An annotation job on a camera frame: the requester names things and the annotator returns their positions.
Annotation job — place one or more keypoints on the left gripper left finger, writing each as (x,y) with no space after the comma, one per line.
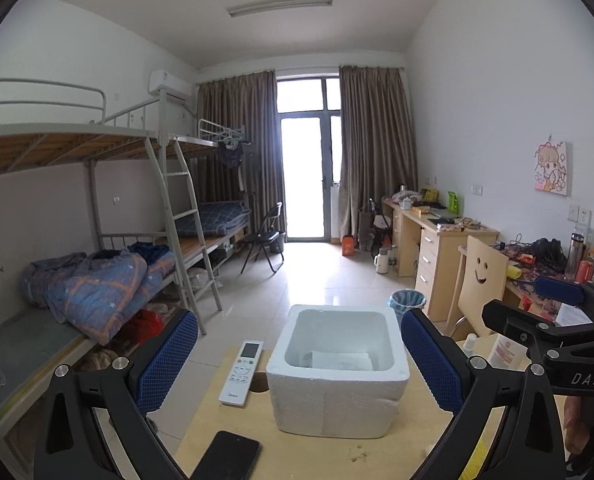
(71,444)

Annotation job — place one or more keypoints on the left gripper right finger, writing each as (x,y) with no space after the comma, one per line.
(528,441)

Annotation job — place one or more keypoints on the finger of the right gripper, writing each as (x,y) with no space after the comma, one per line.
(557,290)

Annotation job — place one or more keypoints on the white tissue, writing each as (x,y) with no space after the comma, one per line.
(341,361)

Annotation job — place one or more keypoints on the person's right hand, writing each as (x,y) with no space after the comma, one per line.
(577,431)

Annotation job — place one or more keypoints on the white paper sheet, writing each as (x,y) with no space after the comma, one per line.
(571,316)

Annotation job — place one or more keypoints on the white lotion pump bottle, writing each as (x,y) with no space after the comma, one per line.
(507,354)

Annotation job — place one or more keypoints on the red plastic bag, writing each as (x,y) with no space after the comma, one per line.
(144,325)

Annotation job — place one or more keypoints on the blue orange plaid quilt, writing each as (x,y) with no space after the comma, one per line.
(98,293)

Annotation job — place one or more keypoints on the black smartphone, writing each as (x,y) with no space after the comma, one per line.
(228,457)

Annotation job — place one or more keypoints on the white remote control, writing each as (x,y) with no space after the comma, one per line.
(238,380)

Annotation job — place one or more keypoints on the light wood desk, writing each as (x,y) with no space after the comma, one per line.
(429,255)

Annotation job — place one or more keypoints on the grey trash bin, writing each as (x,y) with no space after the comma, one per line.
(404,300)

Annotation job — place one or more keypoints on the white thermos jug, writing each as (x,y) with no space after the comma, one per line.
(381,260)

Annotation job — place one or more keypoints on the white foam box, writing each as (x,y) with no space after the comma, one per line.
(337,372)

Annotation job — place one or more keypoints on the orange box on floor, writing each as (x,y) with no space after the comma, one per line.
(348,246)

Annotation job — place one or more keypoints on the right brown curtain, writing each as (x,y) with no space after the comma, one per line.
(377,139)

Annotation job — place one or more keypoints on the brown curtain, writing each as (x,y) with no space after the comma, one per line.
(377,139)
(250,169)

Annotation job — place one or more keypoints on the folded blue checked blanket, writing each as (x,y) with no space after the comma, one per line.
(217,219)

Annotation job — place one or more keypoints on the grey metal bunk bed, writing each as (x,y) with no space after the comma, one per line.
(76,178)

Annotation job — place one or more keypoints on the black folding chair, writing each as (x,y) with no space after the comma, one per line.
(266,239)

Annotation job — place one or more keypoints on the dark hanging clothes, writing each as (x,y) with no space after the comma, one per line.
(231,156)

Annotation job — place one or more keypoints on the balcony glass door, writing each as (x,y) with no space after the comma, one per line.
(309,109)

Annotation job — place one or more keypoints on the white air conditioner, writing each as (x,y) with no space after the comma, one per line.
(172,85)

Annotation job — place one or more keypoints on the left brown curtain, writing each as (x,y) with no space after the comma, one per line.
(250,169)

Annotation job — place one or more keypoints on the ceiling fluorescent lamp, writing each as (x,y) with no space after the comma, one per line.
(275,5)

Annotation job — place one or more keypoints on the pink cartoon wall picture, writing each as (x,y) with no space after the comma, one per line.
(551,173)

